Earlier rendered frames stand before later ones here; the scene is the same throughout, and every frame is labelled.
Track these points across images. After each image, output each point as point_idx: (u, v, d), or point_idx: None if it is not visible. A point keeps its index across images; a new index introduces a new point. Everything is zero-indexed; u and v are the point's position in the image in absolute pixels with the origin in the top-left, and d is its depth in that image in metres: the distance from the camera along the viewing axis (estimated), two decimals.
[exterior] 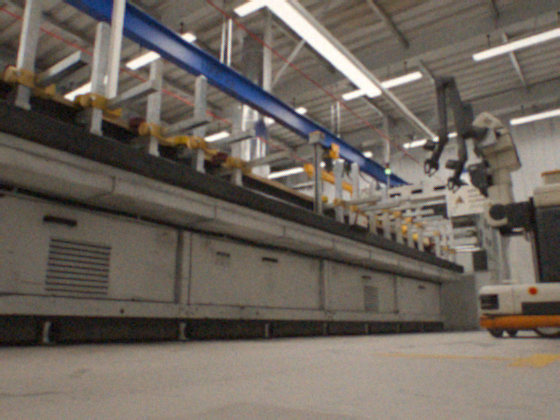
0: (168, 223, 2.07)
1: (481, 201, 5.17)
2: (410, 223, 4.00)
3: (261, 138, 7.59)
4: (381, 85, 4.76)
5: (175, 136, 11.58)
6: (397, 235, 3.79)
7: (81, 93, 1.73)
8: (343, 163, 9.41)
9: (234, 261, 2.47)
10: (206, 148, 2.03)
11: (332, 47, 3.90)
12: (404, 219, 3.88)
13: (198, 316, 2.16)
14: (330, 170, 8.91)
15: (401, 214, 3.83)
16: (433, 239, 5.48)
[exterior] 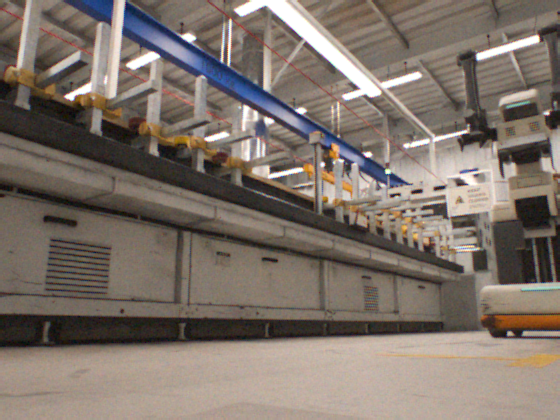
0: (168, 223, 2.07)
1: (481, 201, 5.17)
2: (410, 223, 4.00)
3: (261, 138, 7.59)
4: (381, 85, 4.76)
5: (175, 136, 11.58)
6: (397, 235, 3.79)
7: (81, 93, 1.73)
8: (343, 163, 9.41)
9: (234, 261, 2.47)
10: (206, 148, 2.03)
11: (332, 47, 3.90)
12: (404, 219, 3.88)
13: (198, 316, 2.16)
14: (330, 170, 8.91)
15: (401, 214, 3.83)
16: (433, 239, 5.48)
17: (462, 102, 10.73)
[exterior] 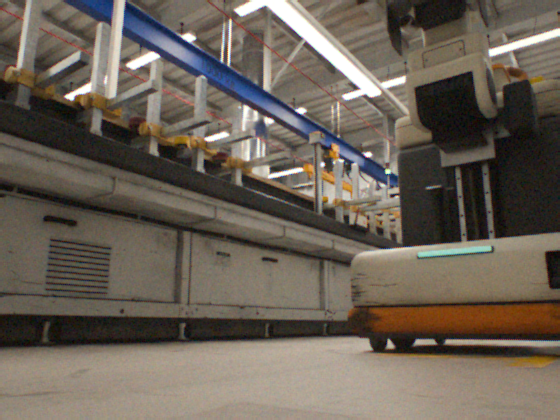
0: (168, 223, 2.07)
1: None
2: None
3: (261, 138, 7.59)
4: (381, 85, 4.76)
5: (175, 136, 11.58)
6: (397, 235, 3.79)
7: (81, 93, 1.73)
8: (343, 163, 9.41)
9: (234, 261, 2.47)
10: (206, 148, 2.03)
11: (332, 47, 3.90)
12: None
13: (198, 316, 2.16)
14: (330, 170, 8.91)
15: (401, 214, 3.83)
16: None
17: None
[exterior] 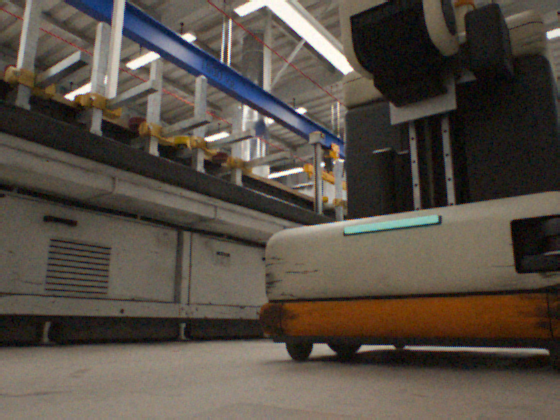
0: (168, 223, 2.07)
1: None
2: None
3: (261, 138, 7.59)
4: None
5: (175, 136, 11.58)
6: None
7: (81, 93, 1.73)
8: (343, 163, 9.41)
9: (234, 261, 2.47)
10: (206, 148, 2.03)
11: (332, 47, 3.90)
12: None
13: (198, 316, 2.16)
14: (330, 170, 8.91)
15: None
16: None
17: None
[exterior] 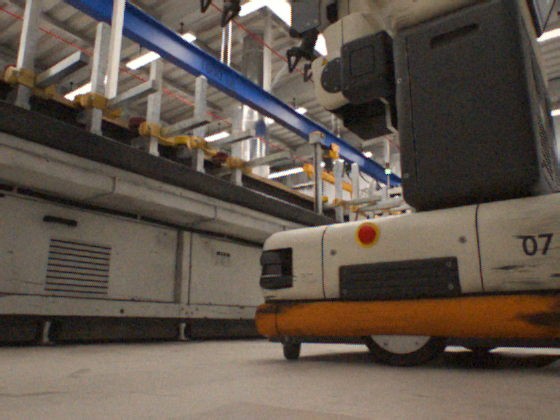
0: (168, 223, 2.07)
1: None
2: None
3: (261, 138, 7.59)
4: None
5: (175, 136, 11.58)
6: None
7: (81, 93, 1.73)
8: (343, 163, 9.41)
9: (234, 261, 2.47)
10: (206, 148, 2.03)
11: None
12: None
13: (198, 316, 2.16)
14: (330, 170, 8.91)
15: (401, 214, 3.83)
16: None
17: None
